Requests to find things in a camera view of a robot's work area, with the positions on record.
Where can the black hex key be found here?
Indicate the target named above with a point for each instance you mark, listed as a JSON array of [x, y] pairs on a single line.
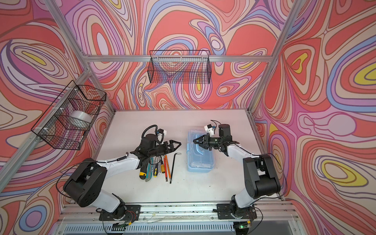
[[173, 165]]

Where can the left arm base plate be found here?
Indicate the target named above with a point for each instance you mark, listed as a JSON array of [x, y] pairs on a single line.
[[128, 213]]

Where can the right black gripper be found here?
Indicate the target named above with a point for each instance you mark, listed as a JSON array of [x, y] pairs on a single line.
[[202, 144]]

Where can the clear handled tester screwdriver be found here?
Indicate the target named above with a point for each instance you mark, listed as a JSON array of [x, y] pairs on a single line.
[[159, 166]]

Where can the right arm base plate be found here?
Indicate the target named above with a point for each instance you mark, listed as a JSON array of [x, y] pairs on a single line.
[[231, 211]]

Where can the silver tape roll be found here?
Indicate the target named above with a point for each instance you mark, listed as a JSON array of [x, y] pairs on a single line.
[[82, 116]]

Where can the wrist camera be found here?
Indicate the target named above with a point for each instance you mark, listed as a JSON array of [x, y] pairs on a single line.
[[210, 129], [161, 133]]

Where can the black wire basket left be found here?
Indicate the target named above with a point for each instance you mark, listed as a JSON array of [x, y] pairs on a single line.
[[58, 129]]

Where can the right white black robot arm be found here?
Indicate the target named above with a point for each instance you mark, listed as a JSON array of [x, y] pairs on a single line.
[[260, 176]]

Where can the yellow black utility knife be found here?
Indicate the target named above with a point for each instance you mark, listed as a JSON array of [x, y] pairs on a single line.
[[143, 171]]

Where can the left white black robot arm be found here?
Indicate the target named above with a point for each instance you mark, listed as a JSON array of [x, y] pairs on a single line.
[[84, 186]]

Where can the black yellow screwdriver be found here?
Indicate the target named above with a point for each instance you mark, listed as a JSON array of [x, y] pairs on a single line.
[[155, 171]]

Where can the orange handled hex key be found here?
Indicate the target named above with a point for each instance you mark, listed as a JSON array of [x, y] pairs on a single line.
[[168, 168]]

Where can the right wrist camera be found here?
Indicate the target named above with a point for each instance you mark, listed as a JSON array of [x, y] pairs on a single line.
[[210, 129]]

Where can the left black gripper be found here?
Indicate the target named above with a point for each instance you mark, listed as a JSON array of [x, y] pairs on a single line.
[[172, 147]]

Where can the orange handled screwdriver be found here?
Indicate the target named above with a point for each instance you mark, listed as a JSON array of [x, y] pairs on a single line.
[[162, 166]]

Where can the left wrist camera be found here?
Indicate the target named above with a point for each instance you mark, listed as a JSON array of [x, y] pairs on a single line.
[[161, 133]]

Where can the black wire basket back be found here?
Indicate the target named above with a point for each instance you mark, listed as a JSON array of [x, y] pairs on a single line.
[[179, 66]]

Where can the blue plastic tool box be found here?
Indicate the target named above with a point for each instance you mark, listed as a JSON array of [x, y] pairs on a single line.
[[199, 160]]

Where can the aluminium front rail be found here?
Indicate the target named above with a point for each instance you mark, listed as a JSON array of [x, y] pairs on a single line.
[[269, 217]]

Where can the black wire basket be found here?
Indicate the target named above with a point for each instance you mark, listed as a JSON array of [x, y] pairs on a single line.
[[179, 66], [58, 129]]

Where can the teal utility knife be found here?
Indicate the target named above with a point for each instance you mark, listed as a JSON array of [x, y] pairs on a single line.
[[149, 170]]

